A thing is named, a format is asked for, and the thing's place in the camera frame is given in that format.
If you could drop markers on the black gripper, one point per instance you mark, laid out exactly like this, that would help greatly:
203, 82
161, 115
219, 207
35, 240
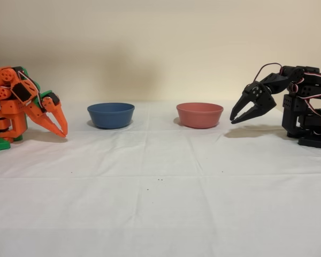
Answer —
257, 94

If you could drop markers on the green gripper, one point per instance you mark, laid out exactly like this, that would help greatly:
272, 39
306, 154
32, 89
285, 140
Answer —
50, 107

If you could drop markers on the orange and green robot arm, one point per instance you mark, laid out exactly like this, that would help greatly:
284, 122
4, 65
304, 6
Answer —
13, 107

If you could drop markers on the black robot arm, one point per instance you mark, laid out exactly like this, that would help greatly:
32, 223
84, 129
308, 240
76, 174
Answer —
290, 104

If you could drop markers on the red bowl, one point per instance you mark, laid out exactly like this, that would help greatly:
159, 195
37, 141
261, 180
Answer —
199, 117

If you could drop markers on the blue bowl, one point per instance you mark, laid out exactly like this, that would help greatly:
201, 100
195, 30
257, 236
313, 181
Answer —
111, 117

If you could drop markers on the white tablecloth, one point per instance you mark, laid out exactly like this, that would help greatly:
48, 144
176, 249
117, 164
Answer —
160, 208

